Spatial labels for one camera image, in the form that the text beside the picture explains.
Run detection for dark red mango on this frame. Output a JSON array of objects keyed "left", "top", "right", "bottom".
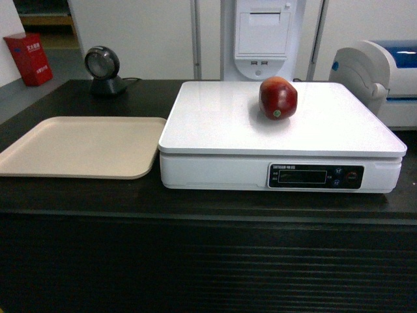
[{"left": 259, "top": 76, "right": 298, "bottom": 121}]

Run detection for black barcode scanner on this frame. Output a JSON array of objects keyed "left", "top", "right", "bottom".
[{"left": 84, "top": 46, "right": 127, "bottom": 97}]

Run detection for white POS terminal stand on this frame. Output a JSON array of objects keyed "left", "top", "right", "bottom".
[{"left": 220, "top": 0, "right": 306, "bottom": 82}]

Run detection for white blue label printer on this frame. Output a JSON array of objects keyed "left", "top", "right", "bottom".
[{"left": 329, "top": 40, "right": 416, "bottom": 130}]

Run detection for red fire extinguisher box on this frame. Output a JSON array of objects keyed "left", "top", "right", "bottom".
[{"left": 3, "top": 33, "right": 53, "bottom": 87}]

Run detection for black checkout counter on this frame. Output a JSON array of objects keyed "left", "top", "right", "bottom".
[{"left": 0, "top": 78, "right": 417, "bottom": 313}]

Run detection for beige plastic tray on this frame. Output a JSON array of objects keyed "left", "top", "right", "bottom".
[{"left": 1, "top": 117, "right": 166, "bottom": 179}]

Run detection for white electronic scale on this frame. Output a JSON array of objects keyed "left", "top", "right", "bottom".
[{"left": 159, "top": 82, "right": 407, "bottom": 193}]

